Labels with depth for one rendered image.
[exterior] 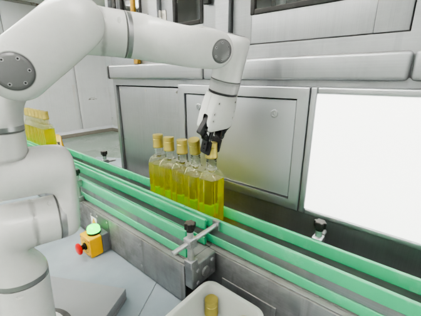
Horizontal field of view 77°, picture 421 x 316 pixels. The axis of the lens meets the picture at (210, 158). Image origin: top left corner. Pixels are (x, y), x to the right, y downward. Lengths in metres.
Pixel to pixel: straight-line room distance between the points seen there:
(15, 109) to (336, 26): 0.69
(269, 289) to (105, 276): 0.51
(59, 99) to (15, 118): 6.29
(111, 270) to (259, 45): 0.82
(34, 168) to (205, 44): 0.39
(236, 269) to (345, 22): 0.66
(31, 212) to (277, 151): 0.60
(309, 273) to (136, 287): 0.50
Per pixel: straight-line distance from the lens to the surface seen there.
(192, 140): 0.75
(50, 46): 0.47
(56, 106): 6.83
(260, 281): 0.73
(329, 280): 0.66
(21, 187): 0.58
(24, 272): 0.65
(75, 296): 0.86
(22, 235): 0.61
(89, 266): 1.01
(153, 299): 0.85
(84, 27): 0.47
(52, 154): 0.58
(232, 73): 0.65
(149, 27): 0.55
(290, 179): 0.77
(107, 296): 0.83
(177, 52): 0.54
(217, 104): 0.65
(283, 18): 0.81
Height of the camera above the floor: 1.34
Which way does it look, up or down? 17 degrees down
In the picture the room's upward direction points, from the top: straight up
